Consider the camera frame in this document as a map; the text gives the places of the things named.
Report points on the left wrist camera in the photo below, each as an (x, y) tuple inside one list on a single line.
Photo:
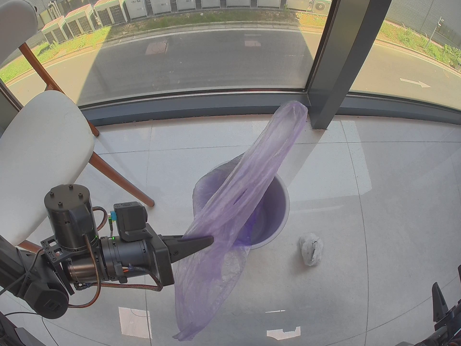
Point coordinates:
[(131, 216)]

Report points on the white trash bin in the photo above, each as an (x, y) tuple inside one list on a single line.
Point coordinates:
[(277, 207)]

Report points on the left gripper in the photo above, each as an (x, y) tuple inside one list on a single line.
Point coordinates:
[(129, 258)]

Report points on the window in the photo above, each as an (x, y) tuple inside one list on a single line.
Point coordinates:
[(345, 49)]

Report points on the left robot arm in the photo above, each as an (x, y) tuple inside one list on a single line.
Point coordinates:
[(68, 211)]

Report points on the purple plastic bag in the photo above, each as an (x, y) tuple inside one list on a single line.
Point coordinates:
[(216, 265)]

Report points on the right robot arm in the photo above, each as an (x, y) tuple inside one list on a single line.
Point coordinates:
[(450, 337)]

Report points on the crumpled white paper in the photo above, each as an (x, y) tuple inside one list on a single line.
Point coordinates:
[(310, 249)]

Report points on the white chair with wooden legs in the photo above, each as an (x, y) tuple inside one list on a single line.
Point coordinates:
[(43, 139)]

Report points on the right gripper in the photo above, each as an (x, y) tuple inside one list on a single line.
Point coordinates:
[(452, 315)]

